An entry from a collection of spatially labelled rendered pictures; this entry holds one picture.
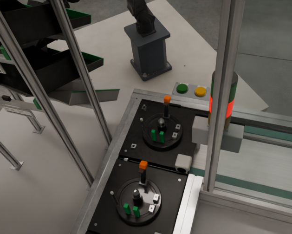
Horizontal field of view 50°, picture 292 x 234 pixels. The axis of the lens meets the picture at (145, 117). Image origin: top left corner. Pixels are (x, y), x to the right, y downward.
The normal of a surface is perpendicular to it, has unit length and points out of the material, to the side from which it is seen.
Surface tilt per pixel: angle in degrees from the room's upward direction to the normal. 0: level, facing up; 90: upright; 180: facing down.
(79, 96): 90
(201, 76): 0
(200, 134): 90
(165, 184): 0
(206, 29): 0
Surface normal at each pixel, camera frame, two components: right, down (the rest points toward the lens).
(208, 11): -0.11, -0.59
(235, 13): -0.31, 0.79
